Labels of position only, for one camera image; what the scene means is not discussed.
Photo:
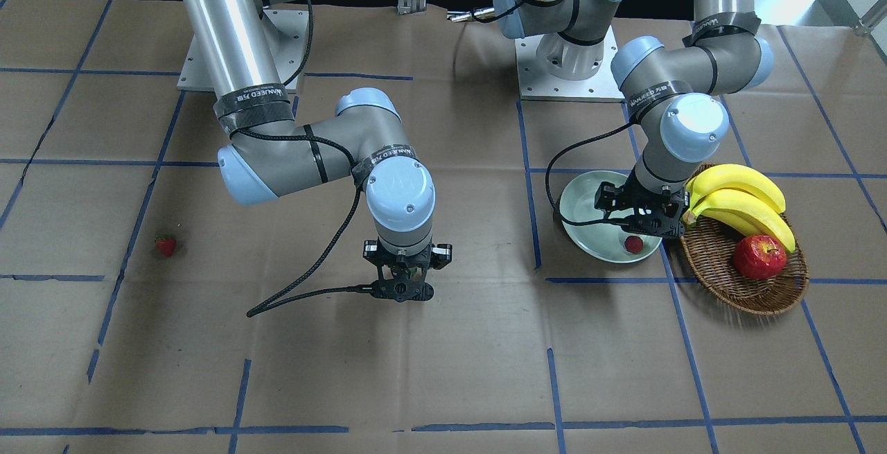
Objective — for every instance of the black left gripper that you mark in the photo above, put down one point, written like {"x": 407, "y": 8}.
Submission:
{"x": 610, "y": 199}

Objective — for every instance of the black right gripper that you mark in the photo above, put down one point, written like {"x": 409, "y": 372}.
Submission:
{"x": 441, "y": 254}

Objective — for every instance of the red strawberry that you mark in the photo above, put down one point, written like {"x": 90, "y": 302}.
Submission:
{"x": 165, "y": 245}
{"x": 633, "y": 244}

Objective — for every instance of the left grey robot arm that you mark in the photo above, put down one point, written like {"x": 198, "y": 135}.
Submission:
{"x": 671, "y": 94}

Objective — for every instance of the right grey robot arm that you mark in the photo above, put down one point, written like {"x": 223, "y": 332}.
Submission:
{"x": 271, "y": 155}

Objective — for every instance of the light green plate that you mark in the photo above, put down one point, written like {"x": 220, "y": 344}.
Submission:
{"x": 602, "y": 241}

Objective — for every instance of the brown wicker basket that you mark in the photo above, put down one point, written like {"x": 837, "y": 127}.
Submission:
{"x": 708, "y": 246}

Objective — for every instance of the yellow banana bunch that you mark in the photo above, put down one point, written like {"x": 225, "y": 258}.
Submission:
{"x": 744, "y": 193}

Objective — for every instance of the red apple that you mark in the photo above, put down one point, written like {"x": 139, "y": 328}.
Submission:
{"x": 759, "y": 257}

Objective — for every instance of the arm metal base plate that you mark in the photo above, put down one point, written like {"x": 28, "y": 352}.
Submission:
{"x": 228, "y": 53}
{"x": 552, "y": 69}

